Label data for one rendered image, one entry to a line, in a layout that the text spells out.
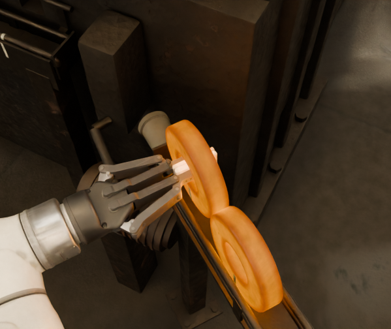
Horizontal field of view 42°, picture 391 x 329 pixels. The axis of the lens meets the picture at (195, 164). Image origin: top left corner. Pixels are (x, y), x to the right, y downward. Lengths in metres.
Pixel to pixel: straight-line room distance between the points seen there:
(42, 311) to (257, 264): 0.28
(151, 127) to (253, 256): 0.34
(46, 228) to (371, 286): 1.08
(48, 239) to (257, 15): 0.46
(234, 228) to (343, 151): 1.12
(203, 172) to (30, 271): 0.27
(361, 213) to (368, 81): 0.55
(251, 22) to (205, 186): 0.27
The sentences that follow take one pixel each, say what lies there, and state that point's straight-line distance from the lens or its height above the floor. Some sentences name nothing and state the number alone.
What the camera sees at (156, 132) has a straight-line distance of 0.90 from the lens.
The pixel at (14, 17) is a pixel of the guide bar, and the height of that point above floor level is 0.70.
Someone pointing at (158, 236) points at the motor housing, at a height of 0.51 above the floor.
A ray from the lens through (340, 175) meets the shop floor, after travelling 1.72.
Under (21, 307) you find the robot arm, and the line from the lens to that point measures 0.70.
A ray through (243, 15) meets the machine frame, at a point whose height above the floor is 0.87.
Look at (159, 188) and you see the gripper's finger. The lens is 0.75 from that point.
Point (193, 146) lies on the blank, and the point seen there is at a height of 0.83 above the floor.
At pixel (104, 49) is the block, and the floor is 0.80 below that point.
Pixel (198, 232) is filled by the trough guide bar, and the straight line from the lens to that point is 0.81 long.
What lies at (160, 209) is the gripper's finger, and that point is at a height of 0.76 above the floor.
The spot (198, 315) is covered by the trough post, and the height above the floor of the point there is 0.01.
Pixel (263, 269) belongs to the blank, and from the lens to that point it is 0.69.
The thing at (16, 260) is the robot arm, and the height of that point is 0.79.
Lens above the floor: 1.43
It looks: 58 degrees down
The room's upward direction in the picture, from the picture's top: straight up
